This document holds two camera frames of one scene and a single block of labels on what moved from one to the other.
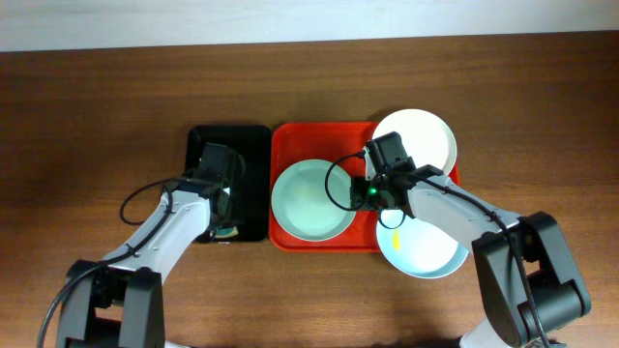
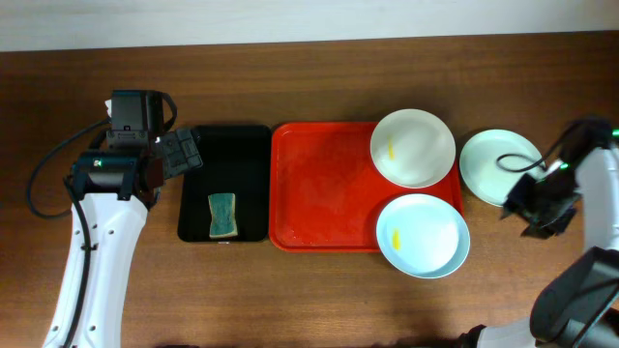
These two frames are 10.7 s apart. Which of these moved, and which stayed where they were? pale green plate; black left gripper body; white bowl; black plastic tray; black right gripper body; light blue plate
Moved: black right gripper body; black left gripper body; pale green plate
Stayed: white bowl; black plastic tray; light blue plate
